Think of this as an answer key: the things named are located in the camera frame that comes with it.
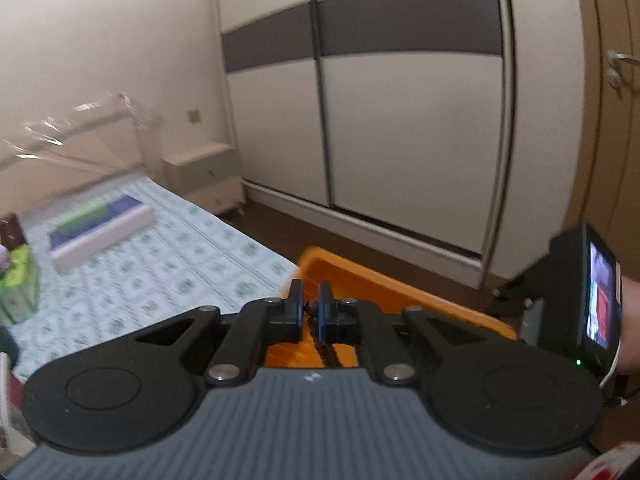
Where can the wooden door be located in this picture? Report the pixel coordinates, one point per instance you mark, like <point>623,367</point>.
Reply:
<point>615,160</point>

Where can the cream and grey sliding wardrobe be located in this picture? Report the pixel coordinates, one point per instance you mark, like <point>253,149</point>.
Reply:
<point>410,135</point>

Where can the red and white cloth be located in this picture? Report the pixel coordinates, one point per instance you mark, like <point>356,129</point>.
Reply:
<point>615,465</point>

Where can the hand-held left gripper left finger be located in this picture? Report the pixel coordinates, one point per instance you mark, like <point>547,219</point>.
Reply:
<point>297,307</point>

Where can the green tissue pack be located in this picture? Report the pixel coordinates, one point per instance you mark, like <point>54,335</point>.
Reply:
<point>17,285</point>

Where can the wall socket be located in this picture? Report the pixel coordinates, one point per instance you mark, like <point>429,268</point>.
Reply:
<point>193,116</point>

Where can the bed with green patterned sheet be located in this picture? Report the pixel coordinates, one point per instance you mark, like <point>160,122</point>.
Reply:
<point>150,275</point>

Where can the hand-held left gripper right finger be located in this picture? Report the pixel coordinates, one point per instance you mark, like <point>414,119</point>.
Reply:
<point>324,310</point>

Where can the orange plastic tray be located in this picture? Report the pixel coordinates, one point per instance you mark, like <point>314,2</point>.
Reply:
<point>380,285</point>

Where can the cream nightstand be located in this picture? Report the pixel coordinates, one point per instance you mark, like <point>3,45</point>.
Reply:
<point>205,175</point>

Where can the plastic wrapped headboard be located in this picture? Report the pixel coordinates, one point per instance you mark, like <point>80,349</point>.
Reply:
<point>75,155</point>

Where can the dark red box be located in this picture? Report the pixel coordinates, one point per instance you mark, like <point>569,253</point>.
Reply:
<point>11,232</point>

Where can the green box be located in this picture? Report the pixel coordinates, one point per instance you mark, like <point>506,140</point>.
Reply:
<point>82,216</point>

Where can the white flat box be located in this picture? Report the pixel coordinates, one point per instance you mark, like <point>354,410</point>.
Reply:
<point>105,237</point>

